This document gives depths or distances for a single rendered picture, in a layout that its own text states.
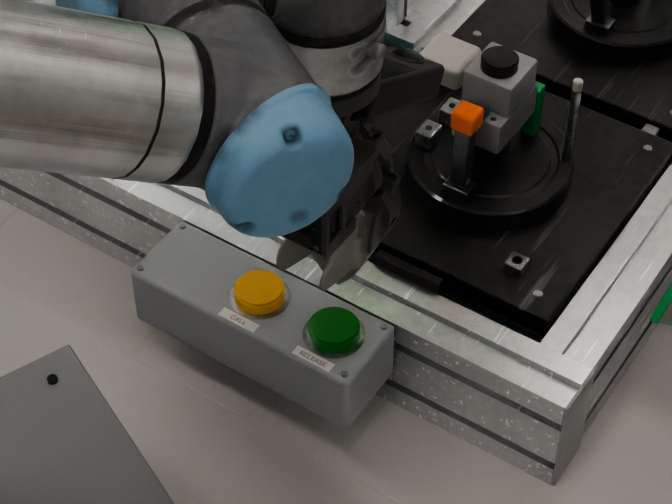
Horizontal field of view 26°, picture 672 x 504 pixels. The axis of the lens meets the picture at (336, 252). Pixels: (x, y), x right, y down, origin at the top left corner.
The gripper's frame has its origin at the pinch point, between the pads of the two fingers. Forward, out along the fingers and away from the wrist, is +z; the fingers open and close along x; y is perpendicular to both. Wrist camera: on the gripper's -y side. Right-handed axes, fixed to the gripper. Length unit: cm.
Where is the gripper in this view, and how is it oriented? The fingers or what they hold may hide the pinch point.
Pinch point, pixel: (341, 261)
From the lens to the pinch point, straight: 106.9
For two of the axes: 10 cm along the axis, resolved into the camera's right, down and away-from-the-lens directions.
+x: 8.3, 4.0, -3.8
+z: 0.0, 6.8, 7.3
